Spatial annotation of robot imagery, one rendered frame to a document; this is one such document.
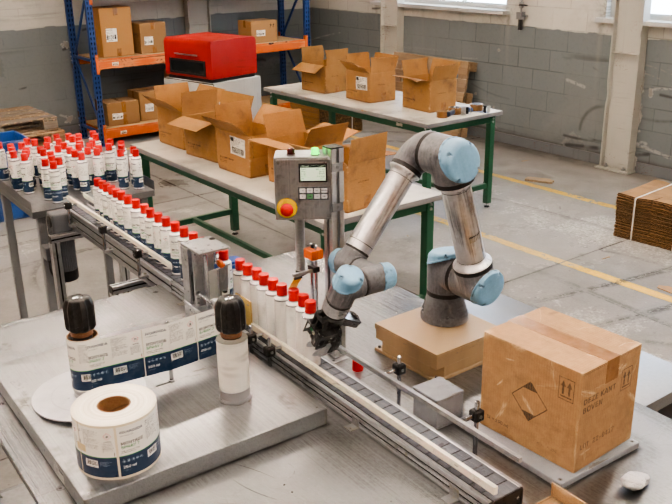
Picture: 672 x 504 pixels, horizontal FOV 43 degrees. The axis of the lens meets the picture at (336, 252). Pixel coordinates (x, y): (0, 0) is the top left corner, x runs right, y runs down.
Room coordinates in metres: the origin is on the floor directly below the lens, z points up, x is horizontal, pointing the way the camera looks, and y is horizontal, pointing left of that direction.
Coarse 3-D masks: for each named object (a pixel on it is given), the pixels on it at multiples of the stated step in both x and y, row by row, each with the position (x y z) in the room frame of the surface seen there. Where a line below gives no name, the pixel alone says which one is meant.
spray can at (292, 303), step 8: (296, 288) 2.34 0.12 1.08; (288, 296) 2.33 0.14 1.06; (296, 296) 2.32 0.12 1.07; (288, 304) 2.32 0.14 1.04; (296, 304) 2.31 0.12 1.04; (288, 312) 2.31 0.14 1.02; (288, 320) 2.31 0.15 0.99; (288, 328) 2.31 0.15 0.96; (288, 336) 2.32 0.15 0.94; (288, 344) 2.32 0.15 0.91
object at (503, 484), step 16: (304, 368) 2.22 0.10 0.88; (336, 368) 2.22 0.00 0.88; (352, 384) 2.12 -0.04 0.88; (352, 400) 2.03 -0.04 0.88; (384, 400) 2.03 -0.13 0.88; (400, 416) 1.94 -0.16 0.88; (400, 432) 1.87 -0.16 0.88; (432, 432) 1.87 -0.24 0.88; (416, 448) 1.80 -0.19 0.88; (448, 448) 1.79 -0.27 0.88; (448, 464) 1.73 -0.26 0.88; (480, 464) 1.72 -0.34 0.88; (464, 480) 1.66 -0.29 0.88; (496, 480) 1.66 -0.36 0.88; (496, 496) 1.60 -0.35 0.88
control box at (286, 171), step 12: (276, 156) 2.39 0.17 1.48; (288, 156) 2.39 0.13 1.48; (300, 156) 2.38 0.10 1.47; (312, 156) 2.38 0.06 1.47; (324, 156) 2.38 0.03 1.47; (276, 168) 2.37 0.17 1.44; (288, 168) 2.37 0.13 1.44; (276, 180) 2.37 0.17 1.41; (288, 180) 2.37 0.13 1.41; (276, 192) 2.38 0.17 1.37; (288, 192) 2.37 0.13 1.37; (276, 204) 2.38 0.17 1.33; (300, 204) 2.37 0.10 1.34; (312, 204) 2.37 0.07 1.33; (324, 204) 2.37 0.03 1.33; (276, 216) 2.38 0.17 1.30; (288, 216) 2.37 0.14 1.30; (300, 216) 2.37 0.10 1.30; (312, 216) 2.37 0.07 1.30; (324, 216) 2.37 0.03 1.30
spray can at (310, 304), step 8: (312, 304) 2.23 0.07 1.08; (304, 312) 2.25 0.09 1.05; (312, 312) 2.23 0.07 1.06; (304, 320) 2.22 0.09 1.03; (304, 336) 2.23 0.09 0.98; (304, 344) 2.23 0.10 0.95; (304, 352) 2.23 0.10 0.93; (312, 352) 2.22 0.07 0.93; (312, 360) 2.22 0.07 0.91; (320, 360) 2.24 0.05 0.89
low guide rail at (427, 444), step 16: (272, 336) 2.36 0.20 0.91; (288, 352) 2.28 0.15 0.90; (320, 368) 2.15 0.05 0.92; (336, 384) 2.07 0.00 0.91; (368, 400) 1.97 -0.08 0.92; (384, 416) 1.90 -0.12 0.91; (416, 432) 1.81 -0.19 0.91; (432, 448) 1.75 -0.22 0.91; (464, 464) 1.67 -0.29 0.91; (480, 480) 1.62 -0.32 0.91
